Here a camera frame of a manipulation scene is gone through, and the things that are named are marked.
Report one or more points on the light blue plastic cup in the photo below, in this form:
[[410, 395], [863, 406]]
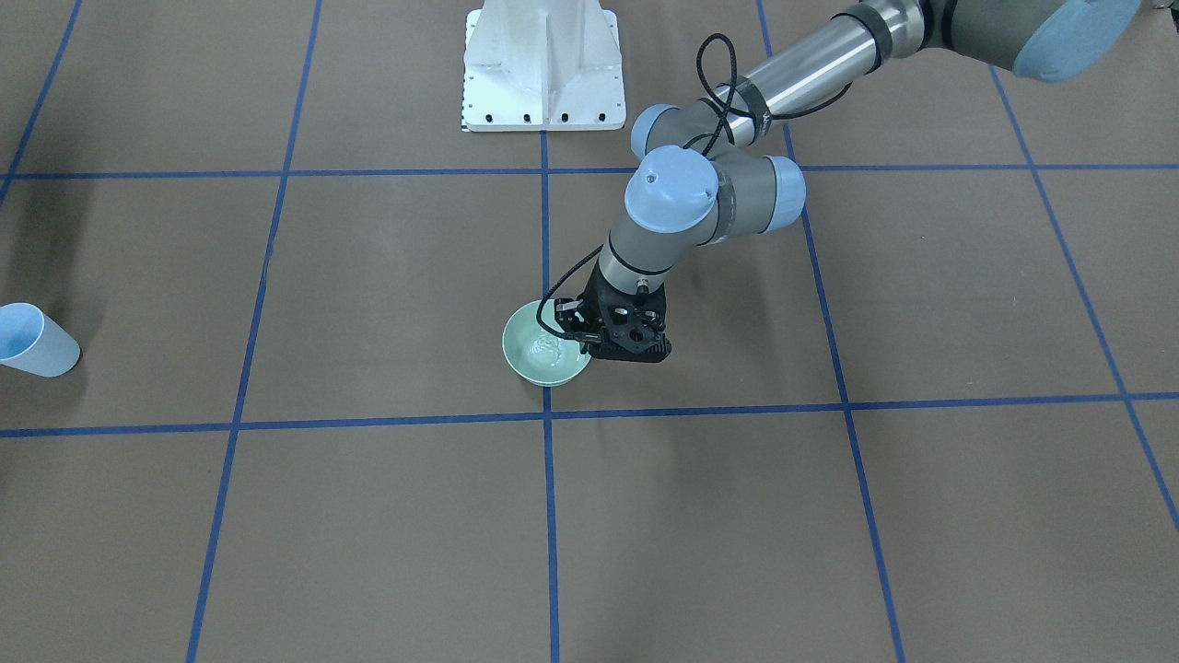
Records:
[[34, 343]]

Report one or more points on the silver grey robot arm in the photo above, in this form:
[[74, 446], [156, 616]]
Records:
[[697, 184]]

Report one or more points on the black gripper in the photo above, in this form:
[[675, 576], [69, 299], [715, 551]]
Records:
[[570, 319]]

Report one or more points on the pale green ceramic bowl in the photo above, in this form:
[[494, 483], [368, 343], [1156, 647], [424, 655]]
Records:
[[534, 353]]

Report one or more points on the white pedestal column base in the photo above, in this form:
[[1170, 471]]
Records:
[[542, 66]]

